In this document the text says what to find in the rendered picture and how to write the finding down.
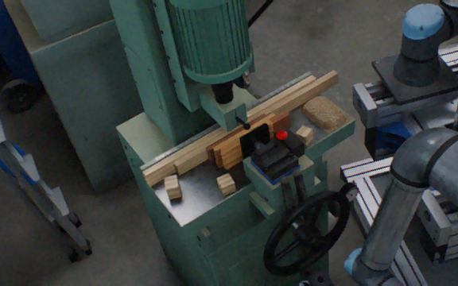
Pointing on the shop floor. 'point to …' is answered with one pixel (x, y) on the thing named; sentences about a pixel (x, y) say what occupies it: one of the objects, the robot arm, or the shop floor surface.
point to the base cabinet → (192, 265)
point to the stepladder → (22, 164)
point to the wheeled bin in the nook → (8, 56)
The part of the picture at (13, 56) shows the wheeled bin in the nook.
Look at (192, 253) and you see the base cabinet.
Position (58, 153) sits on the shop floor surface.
